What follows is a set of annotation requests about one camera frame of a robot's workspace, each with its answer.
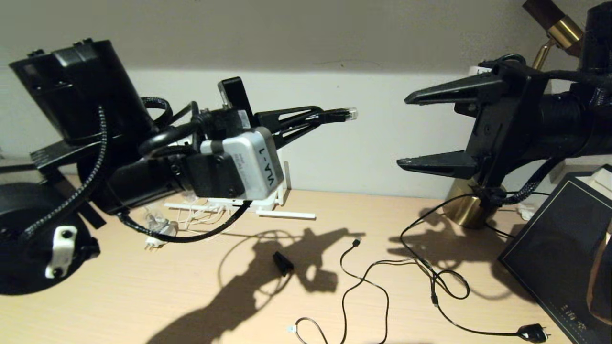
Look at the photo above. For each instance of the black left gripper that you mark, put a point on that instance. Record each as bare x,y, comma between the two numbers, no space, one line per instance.
236,95

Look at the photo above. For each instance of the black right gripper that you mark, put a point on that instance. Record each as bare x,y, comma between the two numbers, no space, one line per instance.
511,119

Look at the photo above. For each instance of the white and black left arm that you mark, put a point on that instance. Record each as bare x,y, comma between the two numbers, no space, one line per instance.
81,91

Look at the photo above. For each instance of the white router with antennas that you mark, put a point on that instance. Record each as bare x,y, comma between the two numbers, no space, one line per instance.
287,214

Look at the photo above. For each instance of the grey plug-in night light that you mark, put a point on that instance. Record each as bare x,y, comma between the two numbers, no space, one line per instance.
162,229

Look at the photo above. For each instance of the brass desk lamp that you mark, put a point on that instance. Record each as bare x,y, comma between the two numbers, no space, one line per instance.
466,212

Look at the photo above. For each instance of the small white object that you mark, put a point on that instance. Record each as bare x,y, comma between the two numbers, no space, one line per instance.
525,212

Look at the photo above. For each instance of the small black clip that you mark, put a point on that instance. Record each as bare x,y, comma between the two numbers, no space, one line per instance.
283,263

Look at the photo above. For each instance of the white box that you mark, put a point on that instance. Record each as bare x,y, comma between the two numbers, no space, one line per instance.
600,184

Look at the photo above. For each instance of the black box with bag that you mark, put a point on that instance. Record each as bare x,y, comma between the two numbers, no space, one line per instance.
559,248

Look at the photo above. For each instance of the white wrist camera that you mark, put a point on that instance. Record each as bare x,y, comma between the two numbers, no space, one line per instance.
258,162
480,70

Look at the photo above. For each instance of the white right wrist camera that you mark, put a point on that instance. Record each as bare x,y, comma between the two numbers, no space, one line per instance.
480,70

